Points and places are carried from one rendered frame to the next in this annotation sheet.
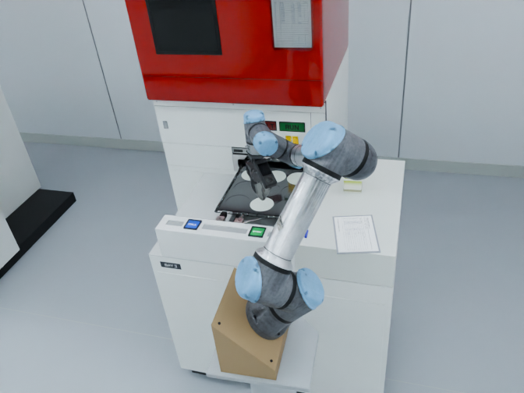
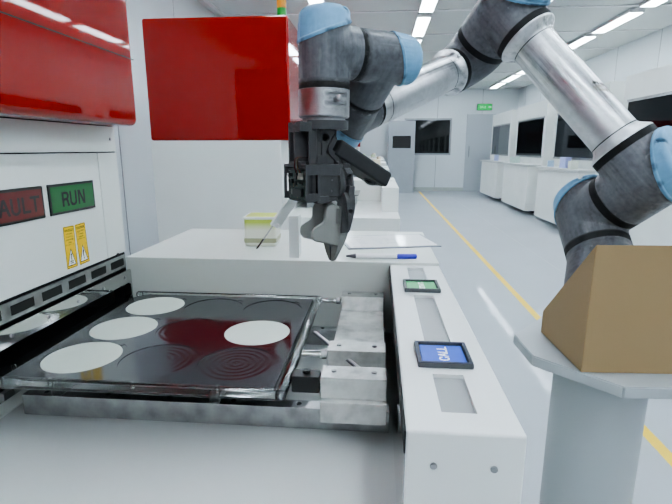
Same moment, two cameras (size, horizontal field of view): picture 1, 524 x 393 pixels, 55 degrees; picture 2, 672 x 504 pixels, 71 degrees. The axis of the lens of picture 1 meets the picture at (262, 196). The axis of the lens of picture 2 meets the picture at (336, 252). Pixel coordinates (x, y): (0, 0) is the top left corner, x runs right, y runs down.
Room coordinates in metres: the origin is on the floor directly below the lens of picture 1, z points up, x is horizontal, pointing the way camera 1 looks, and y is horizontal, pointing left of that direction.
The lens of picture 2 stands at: (1.76, 0.70, 1.18)
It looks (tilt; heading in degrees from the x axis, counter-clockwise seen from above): 12 degrees down; 256
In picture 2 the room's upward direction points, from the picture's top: straight up
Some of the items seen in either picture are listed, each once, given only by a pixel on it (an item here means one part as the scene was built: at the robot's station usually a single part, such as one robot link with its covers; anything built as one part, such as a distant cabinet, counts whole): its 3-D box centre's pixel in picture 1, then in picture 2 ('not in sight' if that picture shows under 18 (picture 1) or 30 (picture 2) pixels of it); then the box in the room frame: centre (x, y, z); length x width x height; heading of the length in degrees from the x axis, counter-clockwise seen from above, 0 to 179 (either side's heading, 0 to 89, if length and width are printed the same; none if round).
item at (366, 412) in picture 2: not in sight; (358, 351); (1.55, 0.04, 0.87); 0.36 x 0.08 x 0.03; 71
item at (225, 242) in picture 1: (228, 242); (427, 362); (1.49, 0.15, 0.89); 0.55 x 0.09 x 0.14; 71
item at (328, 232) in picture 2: (256, 189); (327, 234); (1.60, 0.02, 1.05); 0.06 x 0.03 x 0.09; 18
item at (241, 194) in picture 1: (268, 189); (189, 331); (1.81, -0.03, 0.90); 0.34 x 0.34 x 0.01; 70
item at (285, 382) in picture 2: (256, 215); (304, 335); (1.64, 0.03, 0.90); 0.38 x 0.01 x 0.01; 71
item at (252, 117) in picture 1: (255, 127); (326, 49); (1.60, 0.00, 1.32); 0.09 x 0.08 x 0.11; 13
